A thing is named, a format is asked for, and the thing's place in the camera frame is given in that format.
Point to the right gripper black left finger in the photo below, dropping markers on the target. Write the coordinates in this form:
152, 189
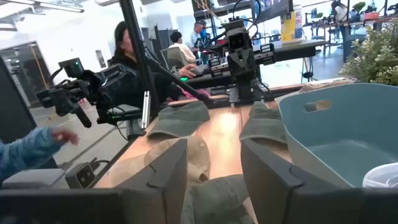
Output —
168, 186

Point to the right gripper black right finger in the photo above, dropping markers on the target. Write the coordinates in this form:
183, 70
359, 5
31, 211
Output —
270, 193

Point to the beige cap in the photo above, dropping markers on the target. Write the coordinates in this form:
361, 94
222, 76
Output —
199, 158

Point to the green cap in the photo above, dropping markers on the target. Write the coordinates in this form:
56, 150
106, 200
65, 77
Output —
264, 124
217, 199

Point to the grey-green cloth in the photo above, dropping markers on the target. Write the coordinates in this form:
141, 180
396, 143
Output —
180, 119

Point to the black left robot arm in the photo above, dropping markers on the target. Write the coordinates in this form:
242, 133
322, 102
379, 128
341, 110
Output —
247, 90

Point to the person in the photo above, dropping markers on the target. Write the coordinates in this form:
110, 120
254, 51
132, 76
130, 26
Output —
182, 48
340, 14
196, 34
124, 77

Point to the dark-topped table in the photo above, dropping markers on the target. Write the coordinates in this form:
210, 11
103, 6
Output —
295, 48

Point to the yellow standing sign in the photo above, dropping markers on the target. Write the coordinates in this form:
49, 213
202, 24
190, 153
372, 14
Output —
289, 26

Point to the grey office chair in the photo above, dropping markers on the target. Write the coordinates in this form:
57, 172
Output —
174, 59

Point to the teal plastic bin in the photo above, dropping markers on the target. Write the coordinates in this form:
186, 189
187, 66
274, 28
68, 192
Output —
342, 130

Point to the clear plastic bin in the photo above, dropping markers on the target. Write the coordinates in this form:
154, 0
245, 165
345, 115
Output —
382, 177

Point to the person's hand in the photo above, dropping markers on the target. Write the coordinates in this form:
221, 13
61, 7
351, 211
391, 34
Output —
65, 136

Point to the green leafy plant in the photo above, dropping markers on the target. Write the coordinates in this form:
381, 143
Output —
373, 56

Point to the black monitor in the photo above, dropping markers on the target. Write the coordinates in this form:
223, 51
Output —
12, 109

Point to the ceiling light fixture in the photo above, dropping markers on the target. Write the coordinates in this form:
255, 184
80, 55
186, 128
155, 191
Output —
56, 6

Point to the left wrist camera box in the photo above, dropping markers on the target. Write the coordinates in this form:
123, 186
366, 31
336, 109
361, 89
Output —
238, 40

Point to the silver frame bracket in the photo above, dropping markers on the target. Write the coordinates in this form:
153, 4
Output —
145, 109

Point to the black table-level camera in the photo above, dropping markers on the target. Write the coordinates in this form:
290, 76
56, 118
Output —
82, 175

